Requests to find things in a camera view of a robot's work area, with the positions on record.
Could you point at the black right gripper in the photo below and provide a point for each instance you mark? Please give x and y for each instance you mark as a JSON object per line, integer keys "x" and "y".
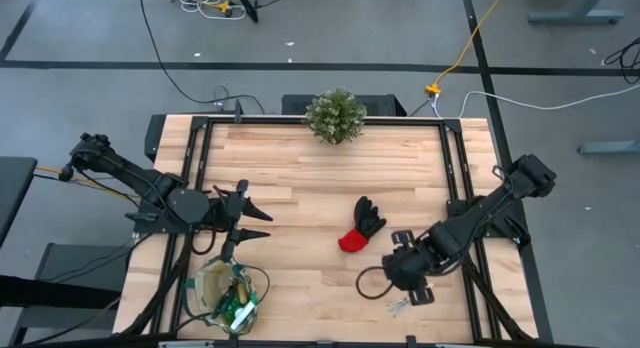
{"x": 410, "y": 265}

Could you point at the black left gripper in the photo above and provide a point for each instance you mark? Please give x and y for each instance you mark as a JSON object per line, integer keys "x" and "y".
{"x": 232, "y": 223}

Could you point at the red and black gardening glove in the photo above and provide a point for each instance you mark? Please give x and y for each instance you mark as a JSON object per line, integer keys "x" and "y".
{"x": 352, "y": 240}

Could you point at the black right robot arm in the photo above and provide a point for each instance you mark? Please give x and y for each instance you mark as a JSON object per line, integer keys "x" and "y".
{"x": 480, "y": 215}

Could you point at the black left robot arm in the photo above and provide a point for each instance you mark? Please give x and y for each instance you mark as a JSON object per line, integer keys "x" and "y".
{"x": 187, "y": 206}

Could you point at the green and tan gardening bag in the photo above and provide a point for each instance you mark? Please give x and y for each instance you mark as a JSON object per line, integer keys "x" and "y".
{"x": 205, "y": 288}

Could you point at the potted plant in black pot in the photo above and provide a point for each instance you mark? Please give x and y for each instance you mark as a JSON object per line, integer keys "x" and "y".
{"x": 335, "y": 115}

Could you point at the black computer case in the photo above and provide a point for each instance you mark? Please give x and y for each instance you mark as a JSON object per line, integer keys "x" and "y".
{"x": 385, "y": 105}

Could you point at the black stand leg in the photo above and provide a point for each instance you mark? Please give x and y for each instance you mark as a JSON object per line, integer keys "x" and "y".
{"x": 247, "y": 5}

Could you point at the grey desk leg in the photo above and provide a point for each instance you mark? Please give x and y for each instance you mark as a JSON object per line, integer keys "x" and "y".
{"x": 575, "y": 15}
{"x": 610, "y": 148}

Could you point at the black side table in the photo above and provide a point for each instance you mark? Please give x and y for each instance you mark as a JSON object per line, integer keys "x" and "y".
{"x": 15, "y": 188}

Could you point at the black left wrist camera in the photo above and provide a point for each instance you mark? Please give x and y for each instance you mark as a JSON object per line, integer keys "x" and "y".
{"x": 220, "y": 215}

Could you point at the black aluminium table frame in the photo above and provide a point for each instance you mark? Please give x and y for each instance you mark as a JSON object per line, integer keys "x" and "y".
{"x": 250, "y": 121}

